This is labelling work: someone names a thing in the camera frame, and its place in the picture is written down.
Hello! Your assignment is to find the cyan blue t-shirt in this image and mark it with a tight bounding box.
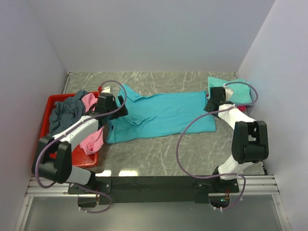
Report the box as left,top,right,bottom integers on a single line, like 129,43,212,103
106,85,216,144

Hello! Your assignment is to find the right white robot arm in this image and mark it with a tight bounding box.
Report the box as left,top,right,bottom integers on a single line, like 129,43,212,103
205,87,269,192

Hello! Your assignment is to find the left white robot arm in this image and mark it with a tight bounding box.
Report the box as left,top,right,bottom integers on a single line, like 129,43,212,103
32,93,128,193

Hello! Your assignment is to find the folded mint green t-shirt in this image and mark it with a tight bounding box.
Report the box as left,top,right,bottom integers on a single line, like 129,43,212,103
207,77,252,104

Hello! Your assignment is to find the folded magenta t-shirt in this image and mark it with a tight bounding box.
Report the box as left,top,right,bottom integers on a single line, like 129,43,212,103
206,93,246,112

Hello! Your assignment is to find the pink t-shirt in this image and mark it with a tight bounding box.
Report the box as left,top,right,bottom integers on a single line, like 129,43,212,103
79,93,104,155

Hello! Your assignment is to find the dark grey t-shirt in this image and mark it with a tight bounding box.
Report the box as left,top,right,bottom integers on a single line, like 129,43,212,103
48,90,88,137

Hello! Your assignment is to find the red plastic bin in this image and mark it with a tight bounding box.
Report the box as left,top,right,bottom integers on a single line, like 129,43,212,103
39,93,99,167

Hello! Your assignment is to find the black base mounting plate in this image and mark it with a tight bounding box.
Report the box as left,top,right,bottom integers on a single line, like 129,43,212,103
68,176,240,208

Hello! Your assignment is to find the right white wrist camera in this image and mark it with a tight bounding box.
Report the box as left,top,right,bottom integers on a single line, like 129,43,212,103
223,84,234,101

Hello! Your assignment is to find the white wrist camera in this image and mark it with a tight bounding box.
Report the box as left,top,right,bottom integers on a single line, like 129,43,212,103
98,86,111,94
223,84,234,101

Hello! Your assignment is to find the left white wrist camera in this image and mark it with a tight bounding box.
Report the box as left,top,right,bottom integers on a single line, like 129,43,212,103
98,86,111,94

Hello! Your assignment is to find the aluminium frame rail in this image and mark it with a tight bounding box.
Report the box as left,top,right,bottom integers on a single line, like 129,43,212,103
25,175,281,198

